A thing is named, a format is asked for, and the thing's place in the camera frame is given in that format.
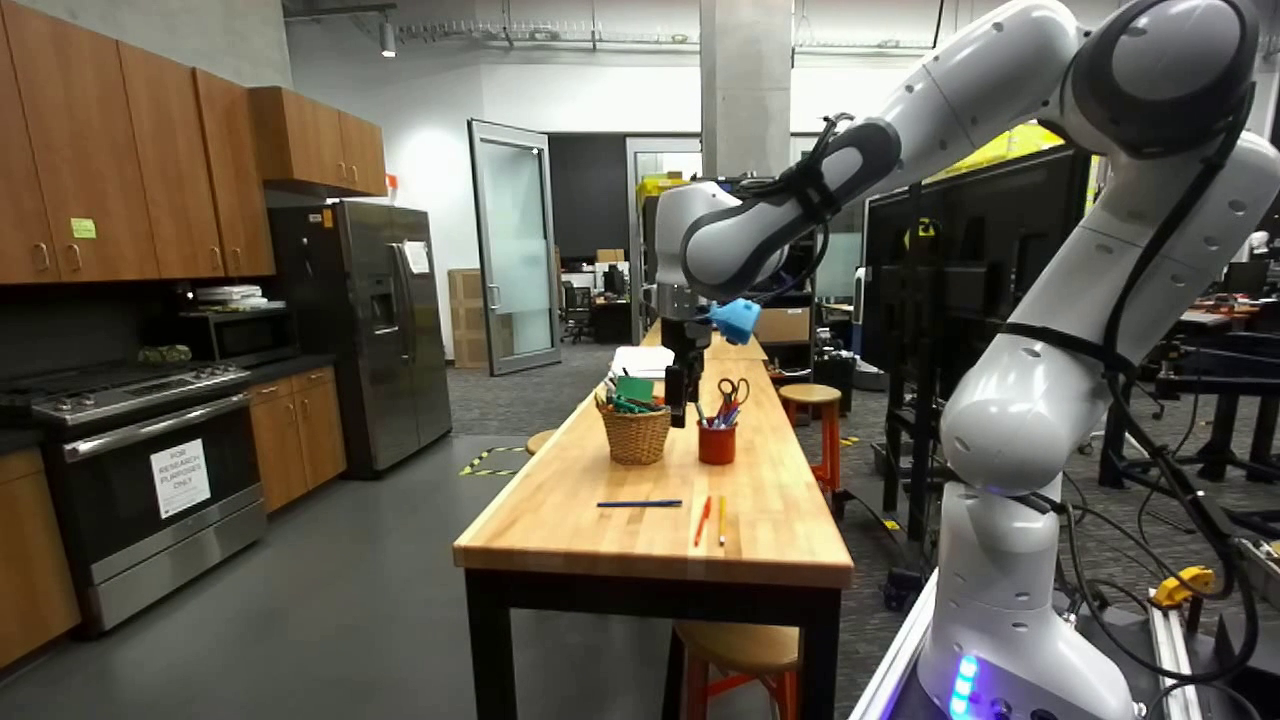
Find large black screen on stand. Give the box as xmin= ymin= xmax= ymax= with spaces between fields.
xmin=858 ymin=145 xmax=1093 ymax=516

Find heap of crayons and boxes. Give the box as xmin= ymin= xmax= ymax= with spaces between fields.
xmin=600 ymin=374 xmax=665 ymax=415

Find yellow clamp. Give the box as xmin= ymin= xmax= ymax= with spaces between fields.
xmin=1149 ymin=565 xmax=1217 ymax=612

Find row of wooden wall cabinets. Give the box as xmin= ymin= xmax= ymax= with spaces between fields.
xmin=0 ymin=0 xmax=277 ymax=288

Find orange stool with wooden seat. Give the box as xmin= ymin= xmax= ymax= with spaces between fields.
xmin=661 ymin=621 xmax=803 ymax=720
xmin=777 ymin=383 xmax=847 ymax=497

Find glass door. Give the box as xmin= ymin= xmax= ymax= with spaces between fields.
xmin=467 ymin=118 xmax=564 ymax=379

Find microwave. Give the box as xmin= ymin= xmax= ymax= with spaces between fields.
xmin=178 ymin=304 xmax=300 ymax=368

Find stainless steel refrigerator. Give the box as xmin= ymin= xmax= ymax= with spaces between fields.
xmin=267 ymin=200 xmax=454 ymax=480

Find stainless steel stove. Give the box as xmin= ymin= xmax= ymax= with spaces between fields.
xmin=0 ymin=361 xmax=270 ymax=638

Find cardboard box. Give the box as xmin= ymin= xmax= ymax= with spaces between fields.
xmin=753 ymin=306 xmax=814 ymax=347

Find wicker basket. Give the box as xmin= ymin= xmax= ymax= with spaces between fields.
xmin=595 ymin=396 xmax=673 ymax=467

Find wooden cabinet above refrigerator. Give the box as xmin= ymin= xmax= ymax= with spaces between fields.
xmin=247 ymin=85 xmax=389 ymax=199

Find stack of white paper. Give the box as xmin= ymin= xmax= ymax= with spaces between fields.
xmin=609 ymin=345 xmax=677 ymax=382

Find stack of cardboard boxes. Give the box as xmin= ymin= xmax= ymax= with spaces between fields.
xmin=446 ymin=267 xmax=493 ymax=370

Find black workbench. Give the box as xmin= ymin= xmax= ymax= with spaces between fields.
xmin=1098 ymin=298 xmax=1280 ymax=521

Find red cup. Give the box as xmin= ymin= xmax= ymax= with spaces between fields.
xmin=697 ymin=419 xmax=739 ymax=467

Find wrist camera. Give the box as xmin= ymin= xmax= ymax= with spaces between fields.
xmin=708 ymin=297 xmax=764 ymax=347

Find office chair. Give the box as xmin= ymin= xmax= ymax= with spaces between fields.
xmin=561 ymin=281 xmax=595 ymax=345

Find stack of white plates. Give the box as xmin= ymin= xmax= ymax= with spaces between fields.
xmin=194 ymin=284 xmax=287 ymax=312

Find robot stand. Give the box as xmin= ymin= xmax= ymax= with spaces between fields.
xmin=848 ymin=538 xmax=1280 ymax=720

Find wooden base cabinet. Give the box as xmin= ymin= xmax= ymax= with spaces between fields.
xmin=0 ymin=446 xmax=83 ymax=673
xmin=244 ymin=365 xmax=349 ymax=515

